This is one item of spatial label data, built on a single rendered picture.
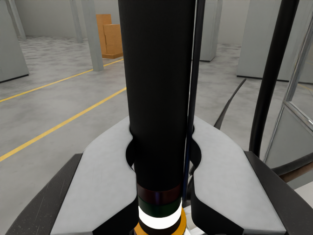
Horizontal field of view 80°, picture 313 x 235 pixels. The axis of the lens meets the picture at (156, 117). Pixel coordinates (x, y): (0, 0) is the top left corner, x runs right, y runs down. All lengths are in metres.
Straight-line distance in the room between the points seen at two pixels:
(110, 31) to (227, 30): 6.82
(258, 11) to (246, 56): 1.01
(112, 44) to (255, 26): 5.19
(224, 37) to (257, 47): 6.87
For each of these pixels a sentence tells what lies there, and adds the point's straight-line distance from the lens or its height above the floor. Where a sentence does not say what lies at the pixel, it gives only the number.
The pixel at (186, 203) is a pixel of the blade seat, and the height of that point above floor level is 1.23.
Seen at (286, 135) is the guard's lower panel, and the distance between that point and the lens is 1.58.
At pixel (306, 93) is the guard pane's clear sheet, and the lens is 1.45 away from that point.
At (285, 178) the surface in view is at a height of 1.38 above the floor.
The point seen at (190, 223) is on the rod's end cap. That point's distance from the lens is 0.20.
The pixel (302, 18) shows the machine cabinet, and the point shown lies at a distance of 5.60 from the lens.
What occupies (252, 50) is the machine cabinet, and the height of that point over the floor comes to 0.73.
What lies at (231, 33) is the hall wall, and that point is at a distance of 12.28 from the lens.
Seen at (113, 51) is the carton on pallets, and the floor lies 0.27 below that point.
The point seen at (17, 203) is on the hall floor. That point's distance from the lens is 2.36.
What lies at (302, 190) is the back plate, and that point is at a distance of 0.57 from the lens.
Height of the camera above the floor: 1.55
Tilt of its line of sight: 29 degrees down
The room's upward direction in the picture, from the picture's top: 1 degrees counter-clockwise
